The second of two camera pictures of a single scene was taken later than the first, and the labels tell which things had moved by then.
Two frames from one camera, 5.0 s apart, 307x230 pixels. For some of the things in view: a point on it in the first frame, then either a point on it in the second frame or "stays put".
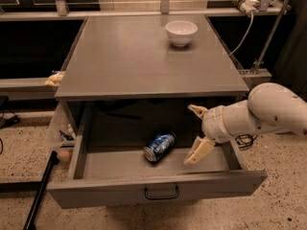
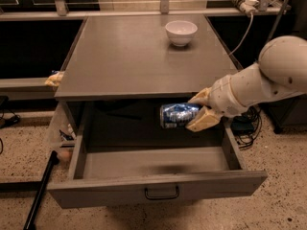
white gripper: x=213 y=124 -> x=224 y=97
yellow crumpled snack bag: x=55 y=80 stays put
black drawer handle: x=162 y=197 stays put
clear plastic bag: x=61 y=138 stays put
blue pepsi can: x=159 y=145 -> x=176 y=115
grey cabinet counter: x=149 y=57 stays put
